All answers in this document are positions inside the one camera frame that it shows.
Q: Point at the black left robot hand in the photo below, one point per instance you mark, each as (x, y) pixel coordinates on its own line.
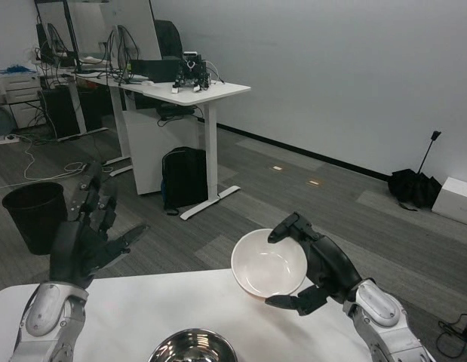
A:
(71, 252)

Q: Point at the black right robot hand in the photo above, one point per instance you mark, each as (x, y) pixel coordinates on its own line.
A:
(327, 264)

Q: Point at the white orange plastic bowl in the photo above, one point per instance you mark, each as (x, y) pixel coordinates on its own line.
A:
(267, 267)

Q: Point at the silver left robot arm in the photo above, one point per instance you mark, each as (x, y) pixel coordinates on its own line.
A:
(48, 305)

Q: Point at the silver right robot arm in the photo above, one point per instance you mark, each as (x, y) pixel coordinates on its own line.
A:
(376, 305)

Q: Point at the shiny steel bowl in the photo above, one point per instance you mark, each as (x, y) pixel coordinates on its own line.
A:
(191, 348)

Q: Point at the black trash bin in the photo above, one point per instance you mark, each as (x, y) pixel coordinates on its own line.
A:
(33, 215)

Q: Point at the black folded umbrella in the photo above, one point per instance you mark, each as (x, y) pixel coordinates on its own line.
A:
(414, 186)

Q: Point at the white cabinet panel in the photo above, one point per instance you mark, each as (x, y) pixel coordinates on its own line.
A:
(150, 151)

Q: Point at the white power strip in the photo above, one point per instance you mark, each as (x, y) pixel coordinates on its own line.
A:
(5, 140)

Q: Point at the black backpack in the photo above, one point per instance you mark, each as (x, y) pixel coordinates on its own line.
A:
(184, 177)

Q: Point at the black computer tower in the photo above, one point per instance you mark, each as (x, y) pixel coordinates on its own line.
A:
(61, 113)

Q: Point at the white box with black logo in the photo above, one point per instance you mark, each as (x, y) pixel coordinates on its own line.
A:
(453, 203)

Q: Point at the white standing desk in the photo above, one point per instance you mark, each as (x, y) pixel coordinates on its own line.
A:
(77, 109)
(203, 92)

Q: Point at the gray round chair back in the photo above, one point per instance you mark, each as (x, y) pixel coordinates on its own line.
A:
(1, 122)

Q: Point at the white drawer cabinet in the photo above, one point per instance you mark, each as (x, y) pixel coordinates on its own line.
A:
(18, 94)

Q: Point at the black rectangular case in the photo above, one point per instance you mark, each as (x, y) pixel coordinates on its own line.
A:
(154, 69)

